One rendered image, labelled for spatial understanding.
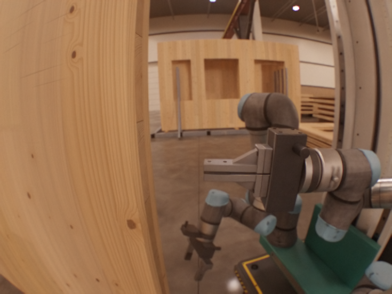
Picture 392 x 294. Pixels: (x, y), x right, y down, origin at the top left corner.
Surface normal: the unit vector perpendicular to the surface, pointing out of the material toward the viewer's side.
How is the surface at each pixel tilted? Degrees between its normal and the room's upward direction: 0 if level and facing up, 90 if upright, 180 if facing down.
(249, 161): 90
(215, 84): 90
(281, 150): 90
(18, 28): 90
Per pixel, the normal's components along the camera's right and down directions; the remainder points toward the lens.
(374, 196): -0.92, 0.07
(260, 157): -0.11, 0.25
